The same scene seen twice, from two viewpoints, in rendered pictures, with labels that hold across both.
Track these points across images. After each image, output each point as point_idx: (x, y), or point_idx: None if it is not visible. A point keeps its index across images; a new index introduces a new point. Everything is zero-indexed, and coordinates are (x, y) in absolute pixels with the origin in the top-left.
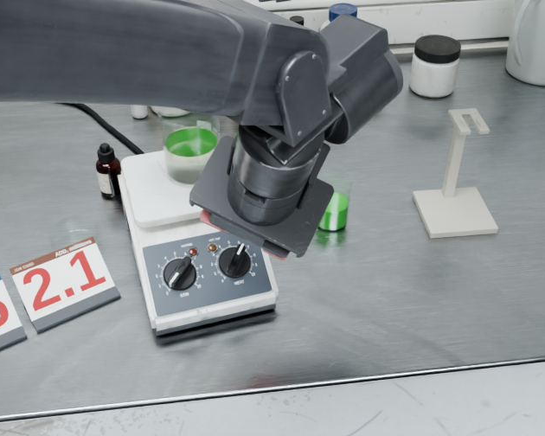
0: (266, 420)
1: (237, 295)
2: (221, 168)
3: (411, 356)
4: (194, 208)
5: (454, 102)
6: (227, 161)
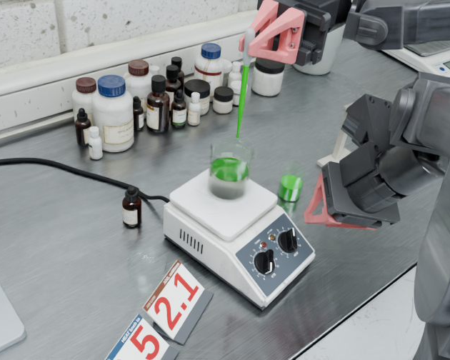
0: (367, 332)
1: (299, 262)
2: (338, 183)
3: (398, 261)
4: (253, 214)
5: (286, 96)
6: (339, 178)
